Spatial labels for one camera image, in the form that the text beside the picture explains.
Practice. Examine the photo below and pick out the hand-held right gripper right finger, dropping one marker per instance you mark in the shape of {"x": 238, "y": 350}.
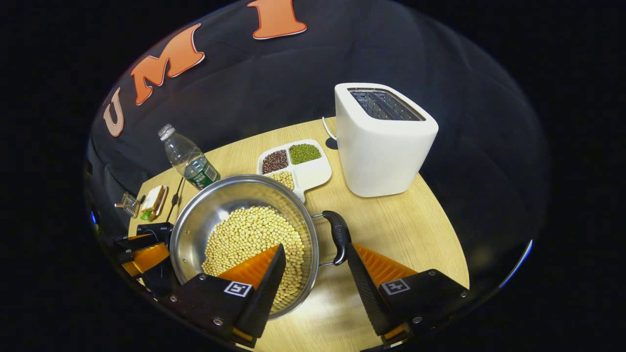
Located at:
{"x": 367, "y": 293}

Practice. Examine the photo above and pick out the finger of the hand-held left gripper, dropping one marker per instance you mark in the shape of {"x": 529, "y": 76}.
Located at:
{"x": 139, "y": 242}
{"x": 146, "y": 259}

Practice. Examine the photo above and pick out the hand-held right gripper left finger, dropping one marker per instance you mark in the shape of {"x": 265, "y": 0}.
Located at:
{"x": 266, "y": 288}

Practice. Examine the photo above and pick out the black induction cooktop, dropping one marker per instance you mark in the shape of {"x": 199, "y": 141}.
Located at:
{"x": 155, "y": 230}

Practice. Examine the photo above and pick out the pile of yellow soybeans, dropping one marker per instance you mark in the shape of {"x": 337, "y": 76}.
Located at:
{"x": 249, "y": 234}

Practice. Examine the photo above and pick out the sandwich with lettuce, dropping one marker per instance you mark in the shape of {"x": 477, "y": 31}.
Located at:
{"x": 152, "y": 199}

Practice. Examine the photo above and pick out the clear plastic water bottle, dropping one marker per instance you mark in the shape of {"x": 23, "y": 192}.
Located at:
{"x": 188, "y": 161}

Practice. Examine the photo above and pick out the small heap of soybeans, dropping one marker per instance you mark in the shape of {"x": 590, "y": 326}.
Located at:
{"x": 283, "y": 179}

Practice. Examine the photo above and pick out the white divided plate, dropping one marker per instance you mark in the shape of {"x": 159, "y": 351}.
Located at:
{"x": 315, "y": 173}

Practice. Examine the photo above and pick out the pile of red beans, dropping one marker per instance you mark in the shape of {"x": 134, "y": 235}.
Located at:
{"x": 275, "y": 161}

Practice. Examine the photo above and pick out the pile of green mung beans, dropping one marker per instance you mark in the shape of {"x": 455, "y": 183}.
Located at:
{"x": 305, "y": 153}

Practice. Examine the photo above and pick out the white toaster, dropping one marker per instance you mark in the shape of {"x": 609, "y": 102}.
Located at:
{"x": 381, "y": 151}

